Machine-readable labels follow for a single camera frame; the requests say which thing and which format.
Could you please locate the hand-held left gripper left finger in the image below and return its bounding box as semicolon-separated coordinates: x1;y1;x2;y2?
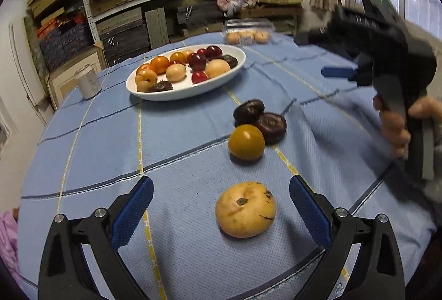
38;175;155;300

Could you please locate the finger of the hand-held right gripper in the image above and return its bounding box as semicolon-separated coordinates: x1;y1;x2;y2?
295;23;357;61
321;66;361;81

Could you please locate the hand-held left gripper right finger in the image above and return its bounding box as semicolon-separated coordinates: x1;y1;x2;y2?
289;174;405;300

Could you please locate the dark purple tomato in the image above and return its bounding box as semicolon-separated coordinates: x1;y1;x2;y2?
254;112;287;144

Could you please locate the yellow tomato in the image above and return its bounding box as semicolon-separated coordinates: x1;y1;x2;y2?
228;124;266;161

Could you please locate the white oval plate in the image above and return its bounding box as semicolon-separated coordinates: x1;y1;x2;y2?
126;44;246;102

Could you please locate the dark red plum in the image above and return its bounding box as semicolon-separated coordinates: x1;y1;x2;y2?
187;53;208;71

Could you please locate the large beige round fruit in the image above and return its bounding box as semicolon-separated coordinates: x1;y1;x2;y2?
166;64;187;82

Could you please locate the small orange tangerine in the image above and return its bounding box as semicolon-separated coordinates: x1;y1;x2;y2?
150;56;170;75

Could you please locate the group of pale orange fruits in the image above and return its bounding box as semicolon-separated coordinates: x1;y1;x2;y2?
227;30;269;45

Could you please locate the person's right hand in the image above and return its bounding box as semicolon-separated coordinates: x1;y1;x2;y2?
373;96;442;159

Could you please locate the clear plastic clamshell box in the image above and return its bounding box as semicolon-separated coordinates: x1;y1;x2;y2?
223;19;275;45

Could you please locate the blue checked tablecloth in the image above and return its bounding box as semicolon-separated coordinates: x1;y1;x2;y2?
17;31;437;300

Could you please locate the purple pink cloth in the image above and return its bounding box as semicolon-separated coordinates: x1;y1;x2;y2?
0;210;23;287

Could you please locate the marbled panel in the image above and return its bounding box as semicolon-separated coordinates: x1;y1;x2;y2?
23;15;49;80

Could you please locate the beige picture frame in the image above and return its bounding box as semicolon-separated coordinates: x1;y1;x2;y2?
46;43;107;110

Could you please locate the white wall trunking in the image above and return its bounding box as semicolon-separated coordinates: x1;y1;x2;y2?
9;24;47;126

